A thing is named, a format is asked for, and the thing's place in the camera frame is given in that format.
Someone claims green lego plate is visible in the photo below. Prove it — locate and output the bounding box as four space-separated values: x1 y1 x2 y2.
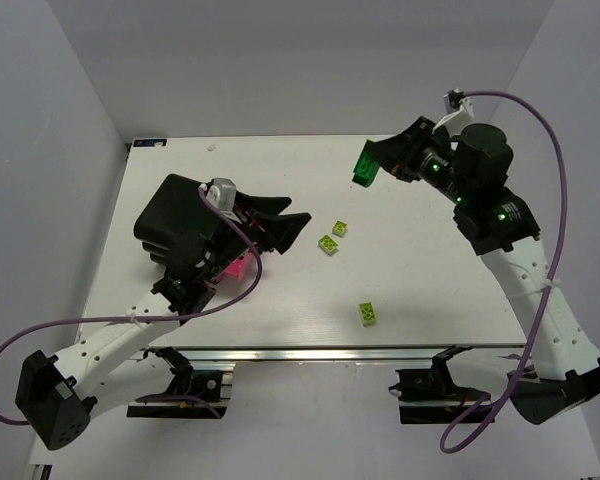
352 140 380 188

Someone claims lime rectangular lego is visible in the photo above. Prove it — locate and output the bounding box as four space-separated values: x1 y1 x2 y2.
317 235 339 255

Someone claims pink bottom drawer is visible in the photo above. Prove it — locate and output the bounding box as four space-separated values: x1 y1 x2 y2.
214 251 254 284

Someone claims black drawer cabinet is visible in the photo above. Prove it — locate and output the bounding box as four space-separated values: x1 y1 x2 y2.
133 173 233 266

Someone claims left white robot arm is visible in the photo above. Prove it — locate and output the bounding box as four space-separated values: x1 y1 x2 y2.
15 183 311 451

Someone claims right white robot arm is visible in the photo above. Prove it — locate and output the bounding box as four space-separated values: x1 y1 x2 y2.
360 117 600 425

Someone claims lime square lego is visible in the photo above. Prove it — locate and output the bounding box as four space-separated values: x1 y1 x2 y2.
332 221 348 237

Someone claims left blue corner label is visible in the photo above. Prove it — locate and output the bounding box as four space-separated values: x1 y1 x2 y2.
132 138 167 148

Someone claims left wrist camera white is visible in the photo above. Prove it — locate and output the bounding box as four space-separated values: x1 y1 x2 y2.
199 178 237 214

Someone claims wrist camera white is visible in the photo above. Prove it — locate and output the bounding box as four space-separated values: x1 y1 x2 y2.
199 178 237 214
433 89 475 136

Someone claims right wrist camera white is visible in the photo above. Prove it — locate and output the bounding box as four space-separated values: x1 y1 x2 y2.
433 89 475 136

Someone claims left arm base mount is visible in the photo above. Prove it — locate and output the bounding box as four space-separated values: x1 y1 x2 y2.
126 347 233 420

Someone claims aluminium table front rail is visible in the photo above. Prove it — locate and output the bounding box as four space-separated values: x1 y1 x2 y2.
144 345 526 364

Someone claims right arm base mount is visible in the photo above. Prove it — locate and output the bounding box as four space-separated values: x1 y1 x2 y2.
388 346 484 425

